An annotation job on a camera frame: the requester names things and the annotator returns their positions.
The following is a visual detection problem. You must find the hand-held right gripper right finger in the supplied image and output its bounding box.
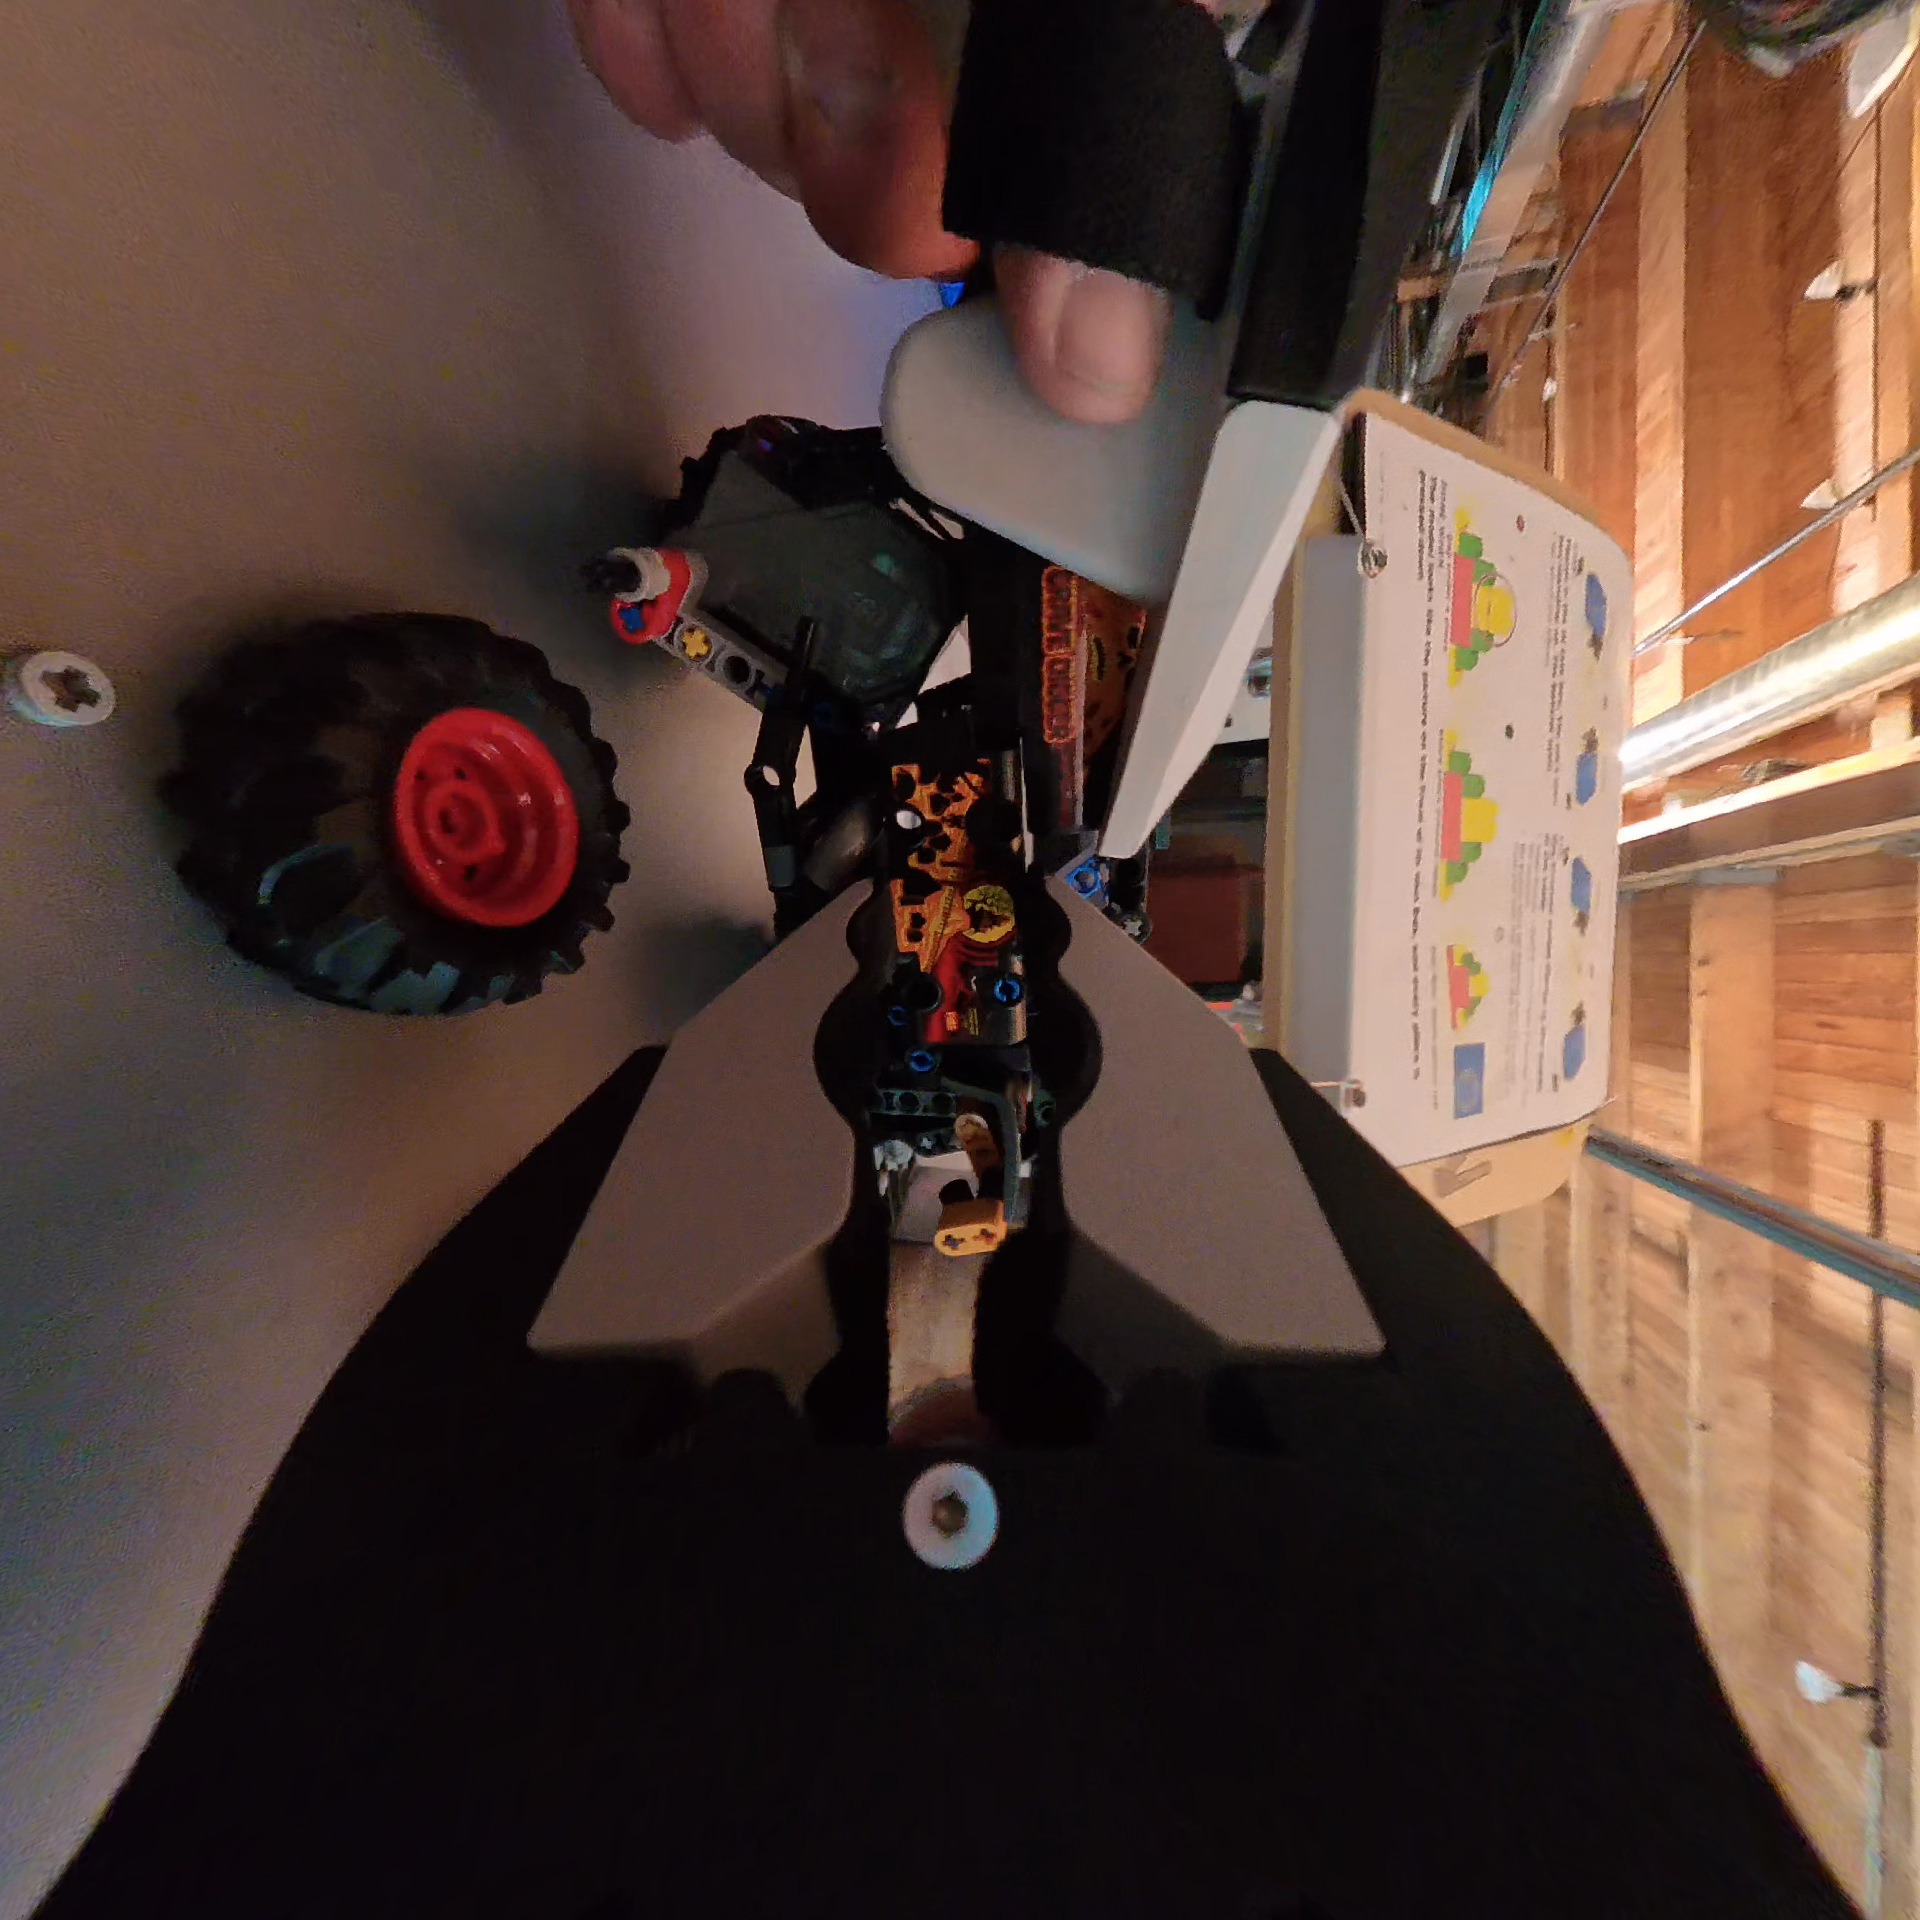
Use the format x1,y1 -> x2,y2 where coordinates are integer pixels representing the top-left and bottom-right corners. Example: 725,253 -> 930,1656
977,878 -> 1385,1426

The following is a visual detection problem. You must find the toy brick monster truck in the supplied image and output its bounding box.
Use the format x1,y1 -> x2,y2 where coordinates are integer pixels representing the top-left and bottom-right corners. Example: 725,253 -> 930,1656
584,417 -> 1156,1262

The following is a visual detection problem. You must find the white tilted board stand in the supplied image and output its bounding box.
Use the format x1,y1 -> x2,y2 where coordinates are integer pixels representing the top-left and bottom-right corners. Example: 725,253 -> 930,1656
1258,386 -> 1641,1234

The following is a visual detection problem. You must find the silver ventilation duct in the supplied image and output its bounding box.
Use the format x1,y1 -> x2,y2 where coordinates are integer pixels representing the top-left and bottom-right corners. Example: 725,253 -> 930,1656
1616,576 -> 1920,788

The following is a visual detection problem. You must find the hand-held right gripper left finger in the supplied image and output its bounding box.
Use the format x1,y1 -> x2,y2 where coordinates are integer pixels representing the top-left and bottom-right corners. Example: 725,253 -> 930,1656
527,884 -> 888,1413

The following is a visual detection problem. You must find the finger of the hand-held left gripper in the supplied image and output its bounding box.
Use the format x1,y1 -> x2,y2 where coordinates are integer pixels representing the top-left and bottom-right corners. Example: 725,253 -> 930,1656
1101,402 -> 1344,860

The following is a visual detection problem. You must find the printed instruction sheet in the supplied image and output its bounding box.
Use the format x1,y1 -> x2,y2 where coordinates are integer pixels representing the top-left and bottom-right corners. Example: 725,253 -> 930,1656
1351,412 -> 1634,1176

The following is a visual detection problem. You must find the small grey connector piece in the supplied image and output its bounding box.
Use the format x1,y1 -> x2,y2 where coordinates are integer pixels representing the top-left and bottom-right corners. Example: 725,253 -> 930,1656
0,648 -> 120,732

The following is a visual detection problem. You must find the person's left hand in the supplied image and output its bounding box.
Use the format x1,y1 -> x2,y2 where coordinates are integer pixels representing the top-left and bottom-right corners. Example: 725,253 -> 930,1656
570,0 -> 1175,426

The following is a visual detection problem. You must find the black tyre red hub wheel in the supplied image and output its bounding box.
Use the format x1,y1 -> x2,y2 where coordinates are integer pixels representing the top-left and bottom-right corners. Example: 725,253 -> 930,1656
157,613 -> 633,1016

